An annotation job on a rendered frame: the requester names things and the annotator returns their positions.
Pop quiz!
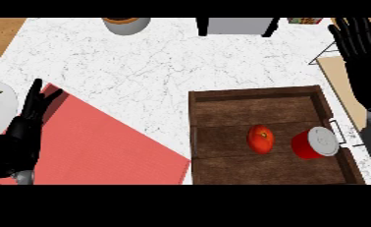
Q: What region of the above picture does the colourful printed box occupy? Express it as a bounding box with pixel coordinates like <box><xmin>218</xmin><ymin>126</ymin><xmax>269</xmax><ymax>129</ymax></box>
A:
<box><xmin>285</xmin><ymin>17</ymin><xmax>325</xmax><ymax>26</ymax></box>

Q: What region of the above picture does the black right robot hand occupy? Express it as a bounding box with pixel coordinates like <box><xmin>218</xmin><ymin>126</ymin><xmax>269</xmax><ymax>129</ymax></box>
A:
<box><xmin>327</xmin><ymin>17</ymin><xmax>371</xmax><ymax>112</ymax></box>

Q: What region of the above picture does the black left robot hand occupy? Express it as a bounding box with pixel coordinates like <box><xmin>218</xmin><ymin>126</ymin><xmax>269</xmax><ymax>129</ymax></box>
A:
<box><xmin>0</xmin><ymin>78</ymin><xmax>64</xmax><ymax>180</ymax></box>

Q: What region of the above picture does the red can with pale lid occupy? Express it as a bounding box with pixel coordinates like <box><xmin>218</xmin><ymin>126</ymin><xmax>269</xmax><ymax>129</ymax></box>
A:
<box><xmin>290</xmin><ymin>126</ymin><xmax>340</xmax><ymax>161</ymax></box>

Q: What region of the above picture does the red placemat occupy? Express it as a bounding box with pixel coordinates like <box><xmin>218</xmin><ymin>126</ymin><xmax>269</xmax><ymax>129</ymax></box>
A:
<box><xmin>0</xmin><ymin>83</ymin><xmax>193</xmax><ymax>186</ymax></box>

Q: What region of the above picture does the dark brown wooden tray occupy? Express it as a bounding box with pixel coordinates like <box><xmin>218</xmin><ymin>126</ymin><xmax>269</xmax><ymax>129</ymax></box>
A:
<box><xmin>187</xmin><ymin>85</ymin><xmax>366</xmax><ymax>186</ymax></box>

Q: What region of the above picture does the red tomato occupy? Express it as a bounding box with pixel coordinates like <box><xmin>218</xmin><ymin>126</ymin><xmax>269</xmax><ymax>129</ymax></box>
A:
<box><xmin>246</xmin><ymin>124</ymin><xmax>276</xmax><ymax>156</ymax></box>

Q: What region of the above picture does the grey round pot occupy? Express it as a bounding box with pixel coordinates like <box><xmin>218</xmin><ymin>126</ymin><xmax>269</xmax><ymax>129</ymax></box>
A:
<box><xmin>100</xmin><ymin>17</ymin><xmax>151</xmax><ymax>36</ymax></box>

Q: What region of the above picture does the grey appliance with black legs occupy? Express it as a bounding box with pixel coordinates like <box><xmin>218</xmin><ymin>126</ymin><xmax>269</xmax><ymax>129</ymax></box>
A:
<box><xmin>194</xmin><ymin>17</ymin><xmax>282</xmax><ymax>38</ymax></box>

